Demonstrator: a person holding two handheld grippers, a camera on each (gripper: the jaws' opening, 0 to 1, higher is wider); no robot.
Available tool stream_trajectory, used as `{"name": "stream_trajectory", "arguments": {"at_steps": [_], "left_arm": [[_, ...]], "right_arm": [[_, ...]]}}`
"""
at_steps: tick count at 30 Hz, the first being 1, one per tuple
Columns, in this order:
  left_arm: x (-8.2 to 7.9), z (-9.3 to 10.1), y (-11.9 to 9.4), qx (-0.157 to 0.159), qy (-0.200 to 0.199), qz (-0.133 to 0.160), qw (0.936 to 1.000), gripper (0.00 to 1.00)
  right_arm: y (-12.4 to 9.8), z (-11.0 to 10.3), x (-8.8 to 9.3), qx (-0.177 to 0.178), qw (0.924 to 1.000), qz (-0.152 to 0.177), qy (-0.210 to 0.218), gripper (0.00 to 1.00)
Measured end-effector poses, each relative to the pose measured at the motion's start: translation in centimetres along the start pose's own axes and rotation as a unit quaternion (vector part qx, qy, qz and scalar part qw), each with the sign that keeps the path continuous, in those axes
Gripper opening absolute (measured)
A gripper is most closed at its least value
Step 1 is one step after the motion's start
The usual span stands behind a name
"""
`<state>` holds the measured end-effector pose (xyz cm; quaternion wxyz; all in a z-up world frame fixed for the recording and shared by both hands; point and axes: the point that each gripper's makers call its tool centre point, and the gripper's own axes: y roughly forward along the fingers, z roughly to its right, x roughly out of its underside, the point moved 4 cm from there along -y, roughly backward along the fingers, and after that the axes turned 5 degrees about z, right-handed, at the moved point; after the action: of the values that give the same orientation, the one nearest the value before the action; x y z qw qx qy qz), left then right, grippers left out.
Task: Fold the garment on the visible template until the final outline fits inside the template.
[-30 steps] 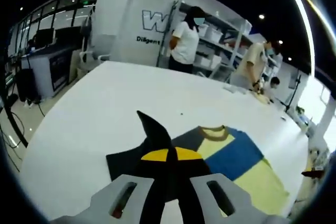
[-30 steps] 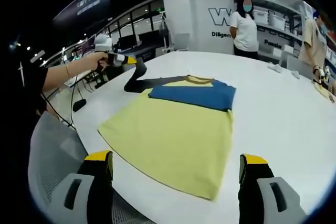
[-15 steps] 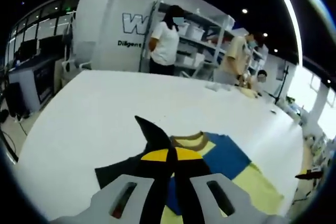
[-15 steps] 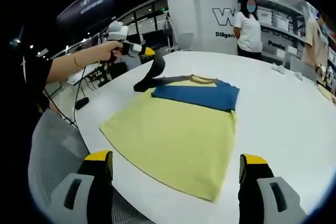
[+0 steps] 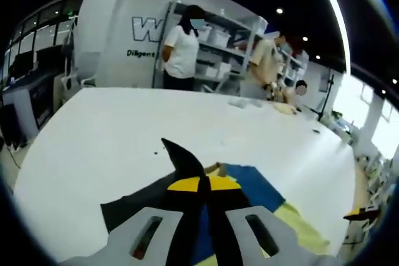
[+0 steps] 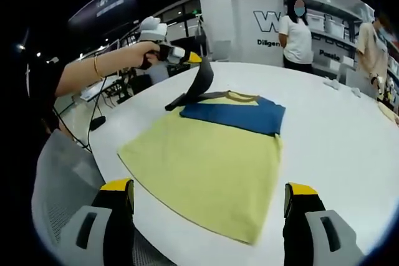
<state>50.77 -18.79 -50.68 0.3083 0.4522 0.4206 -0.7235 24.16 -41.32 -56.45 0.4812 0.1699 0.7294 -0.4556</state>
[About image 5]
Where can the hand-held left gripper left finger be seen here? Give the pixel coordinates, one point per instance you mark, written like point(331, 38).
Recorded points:
point(184, 199)

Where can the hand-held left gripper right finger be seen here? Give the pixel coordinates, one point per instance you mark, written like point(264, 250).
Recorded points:
point(229, 200)

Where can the yellow garment black blue sleeves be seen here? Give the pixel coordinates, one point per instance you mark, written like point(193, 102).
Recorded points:
point(265, 191)

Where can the cream cloth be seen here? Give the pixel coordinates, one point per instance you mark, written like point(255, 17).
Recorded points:
point(285, 109)

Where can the black light stand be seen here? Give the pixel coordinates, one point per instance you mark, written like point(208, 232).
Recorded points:
point(326, 97)

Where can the metal storage shelf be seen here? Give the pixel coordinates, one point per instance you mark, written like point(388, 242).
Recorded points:
point(224, 50)

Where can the white office chair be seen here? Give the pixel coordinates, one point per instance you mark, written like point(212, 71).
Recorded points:
point(78, 80)

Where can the row of white storage bins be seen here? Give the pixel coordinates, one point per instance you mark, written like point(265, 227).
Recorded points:
point(218, 37)

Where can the dark office desk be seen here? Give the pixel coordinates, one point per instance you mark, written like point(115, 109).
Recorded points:
point(37, 97)

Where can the black monitor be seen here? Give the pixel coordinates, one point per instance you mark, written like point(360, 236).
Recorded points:
point(24, 62)
point(48, 53)

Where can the green exit sign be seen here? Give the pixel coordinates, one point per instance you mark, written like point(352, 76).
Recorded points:
point(71, 13)

